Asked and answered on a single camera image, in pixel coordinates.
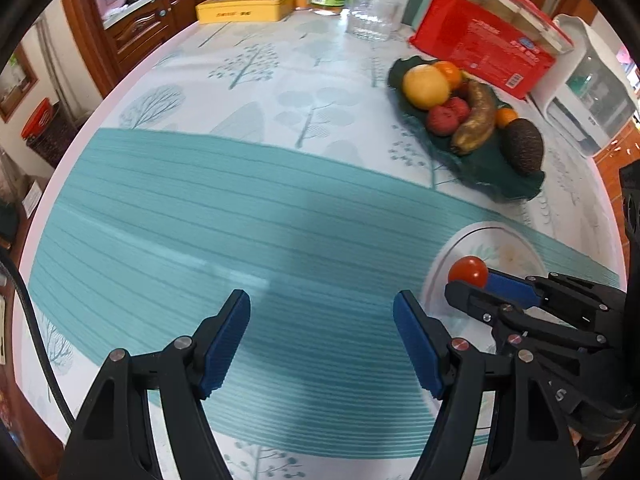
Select red apples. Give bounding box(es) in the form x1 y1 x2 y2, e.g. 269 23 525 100
426 104 458 136

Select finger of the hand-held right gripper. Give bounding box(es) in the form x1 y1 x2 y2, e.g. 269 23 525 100
444 281 608 361
487 269 627 333

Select white plastic bottle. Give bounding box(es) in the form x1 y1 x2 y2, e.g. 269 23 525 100
377 0 412 31

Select large orange with sticker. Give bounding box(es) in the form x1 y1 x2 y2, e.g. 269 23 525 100
403 65 451 111

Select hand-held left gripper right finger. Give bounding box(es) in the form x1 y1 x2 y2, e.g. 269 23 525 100
392 289 583 480

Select red paper cup package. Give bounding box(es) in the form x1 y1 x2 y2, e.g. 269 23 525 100
409 0 576 101

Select white countertop appliance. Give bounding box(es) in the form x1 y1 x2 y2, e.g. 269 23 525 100
530 14 638 158

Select teal box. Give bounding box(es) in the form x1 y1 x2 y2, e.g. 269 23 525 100
402 0 436 28

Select white round plate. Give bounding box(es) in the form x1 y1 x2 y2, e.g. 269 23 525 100
422 224 548 321

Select tree print tablecloth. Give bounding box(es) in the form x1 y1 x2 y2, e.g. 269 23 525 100
12 2 628 480

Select red bumpy fruit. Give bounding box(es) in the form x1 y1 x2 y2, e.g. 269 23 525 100
445 96 472 123

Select wooden framed picture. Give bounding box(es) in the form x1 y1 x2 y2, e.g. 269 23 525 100
0 42 40 123

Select yellow flat box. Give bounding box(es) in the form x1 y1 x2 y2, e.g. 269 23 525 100
195 0 297 23

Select dark green scalloped dish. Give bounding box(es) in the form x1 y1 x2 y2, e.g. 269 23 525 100
387 56 546 203

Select clear glass tumbler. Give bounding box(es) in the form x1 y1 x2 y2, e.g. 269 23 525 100
345 0 393 42

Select red tomato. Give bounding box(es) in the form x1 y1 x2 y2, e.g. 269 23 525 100
447 256 489 290

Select black cable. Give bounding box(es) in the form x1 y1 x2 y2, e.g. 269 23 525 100
0 247 76 431

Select red basket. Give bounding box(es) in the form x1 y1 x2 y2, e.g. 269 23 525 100
20 97 53 140

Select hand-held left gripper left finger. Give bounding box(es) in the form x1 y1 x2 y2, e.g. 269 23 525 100
57 289 251 480

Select brown spotted banana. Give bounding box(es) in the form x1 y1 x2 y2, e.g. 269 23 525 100
451 80 497 156

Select dark brown avocado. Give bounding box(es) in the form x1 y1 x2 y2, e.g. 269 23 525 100
501 118 544 177

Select brown wooden cabinet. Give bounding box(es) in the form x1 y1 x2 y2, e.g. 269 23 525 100
60 0 246 78

